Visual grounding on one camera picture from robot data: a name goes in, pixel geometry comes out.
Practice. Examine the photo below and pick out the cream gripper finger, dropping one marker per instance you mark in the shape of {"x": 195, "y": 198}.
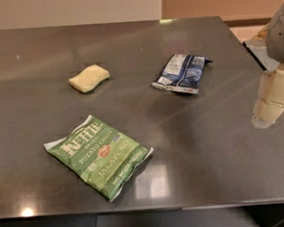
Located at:
{"x": 270, "y": 103}

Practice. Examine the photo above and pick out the blue chip bag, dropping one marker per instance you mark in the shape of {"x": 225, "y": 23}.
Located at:
{"x": 182, "y": 73}

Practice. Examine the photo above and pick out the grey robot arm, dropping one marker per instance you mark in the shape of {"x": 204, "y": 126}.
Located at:
{"x": 275, "y": 36}

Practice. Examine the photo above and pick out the green jalapeno chip bag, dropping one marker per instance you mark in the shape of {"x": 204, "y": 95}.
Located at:
{"x": 102, "y": 156}

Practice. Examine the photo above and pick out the yellow sponge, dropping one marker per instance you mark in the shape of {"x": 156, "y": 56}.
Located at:
{"x": 89, "y": 78}

